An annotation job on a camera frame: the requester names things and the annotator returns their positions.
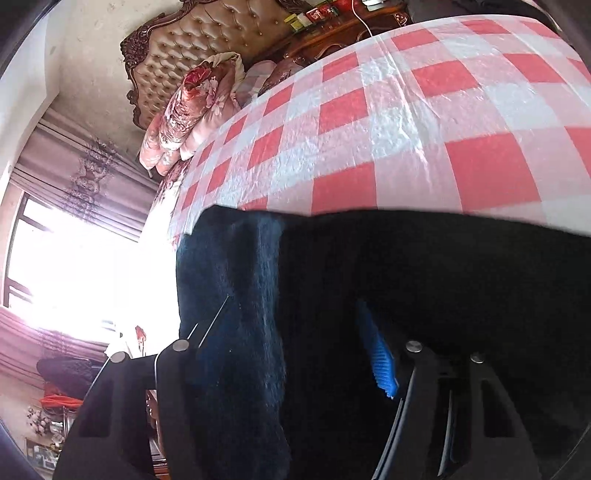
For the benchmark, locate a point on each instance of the carved wooden nightstand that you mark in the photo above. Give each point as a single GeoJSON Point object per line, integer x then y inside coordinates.
{"type": "Point", "coordinates": [332, 37]}

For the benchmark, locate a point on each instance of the floral pink bed pillows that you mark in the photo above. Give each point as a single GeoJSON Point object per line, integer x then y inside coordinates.
{"type": "Point", "coordinates": [184, 110]}

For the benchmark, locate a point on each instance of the red white checkered tablecloth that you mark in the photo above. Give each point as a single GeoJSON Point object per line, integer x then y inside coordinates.
{"type": "Point", "coordinates": [392, 138]}

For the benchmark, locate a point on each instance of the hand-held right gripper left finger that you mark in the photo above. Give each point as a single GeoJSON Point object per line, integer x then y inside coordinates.
{"type": "Point", "coordinates": [171, 392]}

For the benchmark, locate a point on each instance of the pink floral bed sheet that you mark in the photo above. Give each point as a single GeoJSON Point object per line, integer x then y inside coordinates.
{"type": "Point", "coordinates": [168, 189]}

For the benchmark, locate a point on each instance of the small red boxes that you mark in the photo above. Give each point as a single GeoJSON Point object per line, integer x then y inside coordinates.
{"type": "Point", "coordinates": [323, 13]}

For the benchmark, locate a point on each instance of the pink patterned curtain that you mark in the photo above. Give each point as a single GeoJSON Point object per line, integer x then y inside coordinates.
{"type": "Point", "coordinates": [46, 332]}
{"type": "Point", "coordinates": [92, 184]}

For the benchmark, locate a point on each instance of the black pants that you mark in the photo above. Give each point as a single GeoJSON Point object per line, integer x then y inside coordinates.
{"type": "Point", "coordinates": [323, 277]}

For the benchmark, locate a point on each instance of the white round device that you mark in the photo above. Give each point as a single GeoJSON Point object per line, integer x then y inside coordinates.
{"type": "Point", "coordinates": [376, 2]}

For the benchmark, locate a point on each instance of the black bag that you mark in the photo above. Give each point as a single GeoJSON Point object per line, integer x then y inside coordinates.
{"type": "Point", "coordinates": [69, 376]}

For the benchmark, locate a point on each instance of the bright window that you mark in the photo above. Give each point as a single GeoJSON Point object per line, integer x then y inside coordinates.
{"type": "Point", "coordinates": [83, 267]}

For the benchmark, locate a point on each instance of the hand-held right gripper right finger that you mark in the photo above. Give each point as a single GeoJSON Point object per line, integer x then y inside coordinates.
{"type": "Point", "coordinates": [383, 364]}

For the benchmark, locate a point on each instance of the yellow lid bottle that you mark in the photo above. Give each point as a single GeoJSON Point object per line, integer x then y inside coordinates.
{"type": "Point", "coordinates": [291, 22]}

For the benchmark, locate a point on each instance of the dark floral pillow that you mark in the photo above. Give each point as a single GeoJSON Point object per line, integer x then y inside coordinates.
{"type": "Point", "coordinates": [281, 74]}

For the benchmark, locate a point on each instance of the flower bouquet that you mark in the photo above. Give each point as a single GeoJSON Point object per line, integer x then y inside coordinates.
{"type": "Point", "coordinates": [38, 421]}

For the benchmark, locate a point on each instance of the tufted leather carved headboard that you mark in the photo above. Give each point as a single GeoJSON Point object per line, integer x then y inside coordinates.
{"type": "Point", "coordinates": [184, 50]}

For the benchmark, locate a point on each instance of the pale checkered pillow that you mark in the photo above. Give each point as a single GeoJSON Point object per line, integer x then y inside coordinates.
{"type": "Point", "coordinates": [251, 81]}

